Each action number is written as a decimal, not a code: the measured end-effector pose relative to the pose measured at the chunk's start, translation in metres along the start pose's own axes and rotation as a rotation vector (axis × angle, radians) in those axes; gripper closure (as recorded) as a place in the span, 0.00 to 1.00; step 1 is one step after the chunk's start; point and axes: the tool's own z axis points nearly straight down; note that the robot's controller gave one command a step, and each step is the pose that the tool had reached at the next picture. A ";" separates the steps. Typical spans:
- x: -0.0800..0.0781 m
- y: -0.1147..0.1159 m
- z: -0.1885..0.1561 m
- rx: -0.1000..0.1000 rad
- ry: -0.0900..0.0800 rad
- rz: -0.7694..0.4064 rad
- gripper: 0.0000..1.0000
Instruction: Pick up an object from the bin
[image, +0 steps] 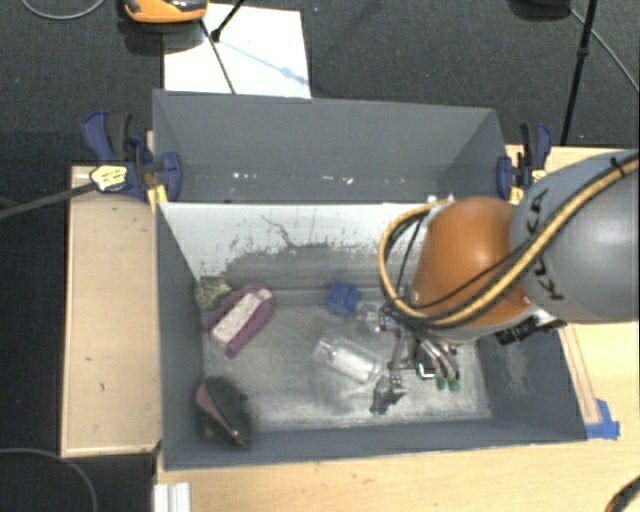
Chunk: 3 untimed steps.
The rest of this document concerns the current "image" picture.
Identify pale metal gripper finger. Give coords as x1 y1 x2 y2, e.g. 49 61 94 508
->
387 373 409 409
370 375 393 416

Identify small clear glass thing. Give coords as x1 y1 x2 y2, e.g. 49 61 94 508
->
355 301 390 337

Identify clear plastic bottle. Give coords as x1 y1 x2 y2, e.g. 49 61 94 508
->
311 335 385 386

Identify blue block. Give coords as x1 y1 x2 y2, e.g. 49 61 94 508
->
326 280 363 318

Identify maroon brush with black bristles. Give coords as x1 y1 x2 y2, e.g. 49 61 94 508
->
194 375 254 448

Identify purple brush with white bristles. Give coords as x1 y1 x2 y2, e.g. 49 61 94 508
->
201 283 276 359

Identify mottled grey-green stone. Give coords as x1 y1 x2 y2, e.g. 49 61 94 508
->
193 275 233 311

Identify grey metal bin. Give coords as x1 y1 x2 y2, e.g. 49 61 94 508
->
151 88 589 472

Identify pale wood board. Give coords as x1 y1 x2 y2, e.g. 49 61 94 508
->
59 164 164 459

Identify black cylinder on white bracket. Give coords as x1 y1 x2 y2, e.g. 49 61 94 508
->
493 308 569 348

